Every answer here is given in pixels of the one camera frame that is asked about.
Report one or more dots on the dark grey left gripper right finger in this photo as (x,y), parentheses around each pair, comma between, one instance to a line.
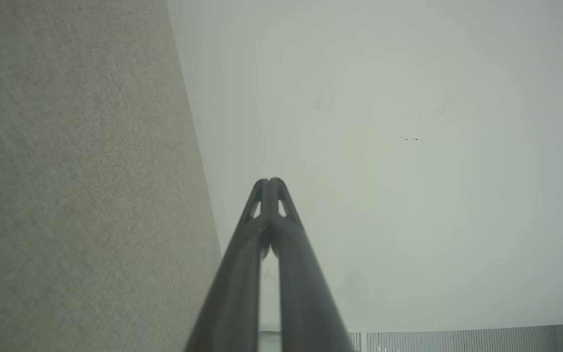
(306,303)

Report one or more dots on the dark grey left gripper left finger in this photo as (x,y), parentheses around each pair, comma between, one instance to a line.
(235,293)

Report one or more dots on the white ribbed panel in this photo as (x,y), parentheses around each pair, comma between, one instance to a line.
(457,340)

